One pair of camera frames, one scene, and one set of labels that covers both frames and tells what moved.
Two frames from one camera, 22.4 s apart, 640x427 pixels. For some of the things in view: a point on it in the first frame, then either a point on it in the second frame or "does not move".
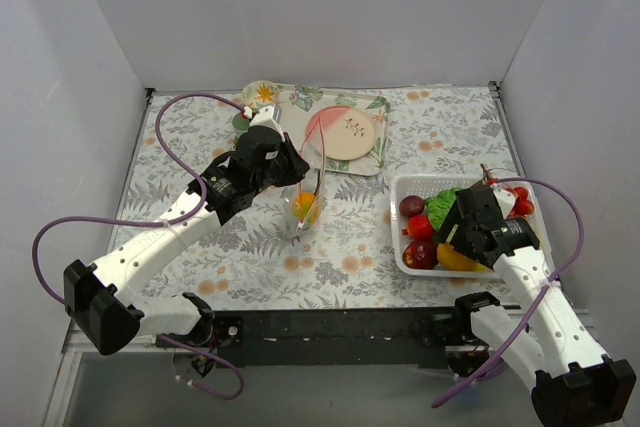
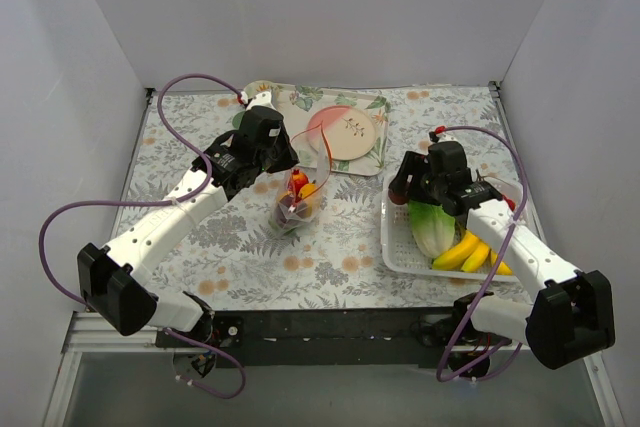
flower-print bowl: (258, 94) does not move
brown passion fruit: (411, 205) → (289, 214)
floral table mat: (251, 260) does not move
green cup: (240, 123) does not move
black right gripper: (459, 222) → (407, 179)
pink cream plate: (349, 132) does not move
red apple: (421, 254) → (298, 180)
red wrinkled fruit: (419, 228) → (398, 193)
